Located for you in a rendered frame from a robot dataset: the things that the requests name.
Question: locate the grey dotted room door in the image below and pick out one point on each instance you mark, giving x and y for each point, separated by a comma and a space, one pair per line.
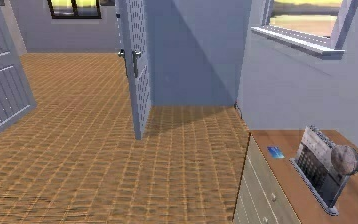
137, 66

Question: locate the blue card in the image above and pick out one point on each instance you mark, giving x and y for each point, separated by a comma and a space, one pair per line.
275, 152

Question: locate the wooden top chest of drawers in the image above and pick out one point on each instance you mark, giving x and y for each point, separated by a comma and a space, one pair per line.
280, 190

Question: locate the black framed window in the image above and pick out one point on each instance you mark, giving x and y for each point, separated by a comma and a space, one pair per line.
74, 8

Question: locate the grey open laptop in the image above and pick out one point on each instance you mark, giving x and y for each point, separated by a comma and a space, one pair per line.
320, 166

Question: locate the grey framed window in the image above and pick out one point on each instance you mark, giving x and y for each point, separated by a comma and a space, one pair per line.
303, 23

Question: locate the grey round pan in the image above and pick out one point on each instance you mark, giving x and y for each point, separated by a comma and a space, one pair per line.
345, 160

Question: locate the grey panelled room door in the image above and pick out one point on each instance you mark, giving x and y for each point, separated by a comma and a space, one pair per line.
5, 83

